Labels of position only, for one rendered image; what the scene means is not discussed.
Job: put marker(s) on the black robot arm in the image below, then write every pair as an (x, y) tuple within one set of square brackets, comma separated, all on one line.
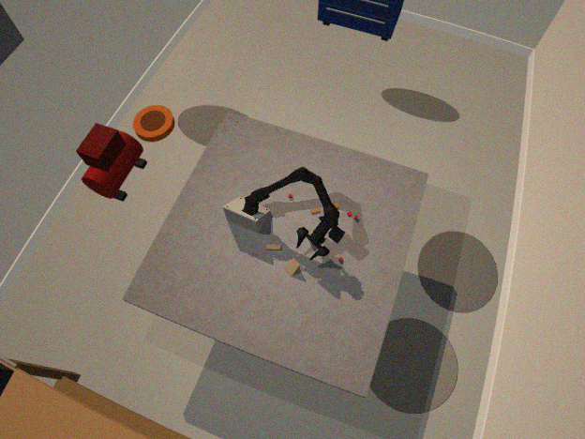
[(331, 214)]

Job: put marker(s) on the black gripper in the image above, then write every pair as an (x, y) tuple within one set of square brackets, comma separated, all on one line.
[(315, 238)]

